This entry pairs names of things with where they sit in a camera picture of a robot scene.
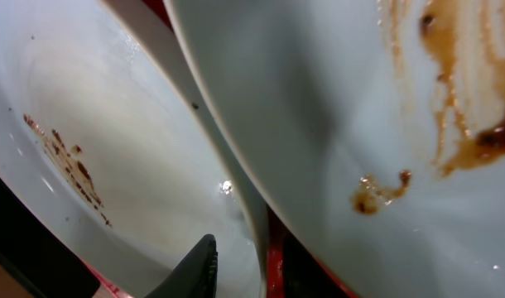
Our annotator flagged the red plastic tray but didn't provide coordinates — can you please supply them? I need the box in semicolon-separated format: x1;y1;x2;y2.
101;0;354;297

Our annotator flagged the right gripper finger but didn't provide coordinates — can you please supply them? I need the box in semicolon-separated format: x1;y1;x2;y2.
146;234;218;298

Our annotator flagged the white plate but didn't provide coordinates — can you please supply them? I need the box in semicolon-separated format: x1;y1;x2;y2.
0;0;268;297
166;1;505;297

